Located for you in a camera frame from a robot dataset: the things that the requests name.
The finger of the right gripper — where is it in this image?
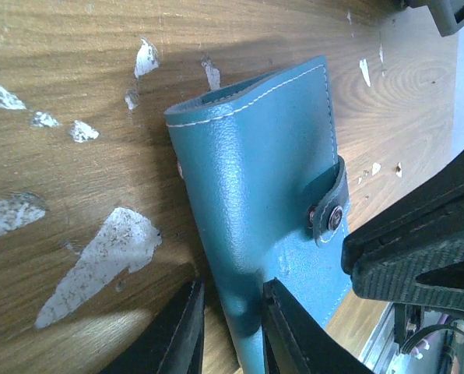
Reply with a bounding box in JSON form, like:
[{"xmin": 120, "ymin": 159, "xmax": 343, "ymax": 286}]
[{"xmin": 342, "ymin": 151, "xmax": 464, "ymax": 304}]

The blue leather card holder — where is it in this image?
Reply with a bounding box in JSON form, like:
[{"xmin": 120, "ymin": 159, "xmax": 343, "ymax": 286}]
[{"xmin": 164, "ymin": 56, "xmax": 350, "ymax": 373}]

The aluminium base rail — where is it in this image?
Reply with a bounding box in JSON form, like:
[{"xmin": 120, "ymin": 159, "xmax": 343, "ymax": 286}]
[{"xmin": 358, "ymin": 303, "xmax": 397, "ymax": 373}]

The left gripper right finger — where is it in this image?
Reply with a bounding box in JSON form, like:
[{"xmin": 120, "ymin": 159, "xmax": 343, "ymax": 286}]
[{"xmin": 262, "ymin": 278, "xmax": 371, "ymax": 374}]

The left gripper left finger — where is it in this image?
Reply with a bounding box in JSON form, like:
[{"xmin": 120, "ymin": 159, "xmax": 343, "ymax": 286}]
[{"xmin": 101, "ymin": 277, "xmax": 205, "ymax": 374}]

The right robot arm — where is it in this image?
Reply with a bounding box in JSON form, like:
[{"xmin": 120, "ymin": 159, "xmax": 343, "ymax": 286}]
[{"xmin": 342, "ymin": 151, "xmax": 464, "ymax": 373}]

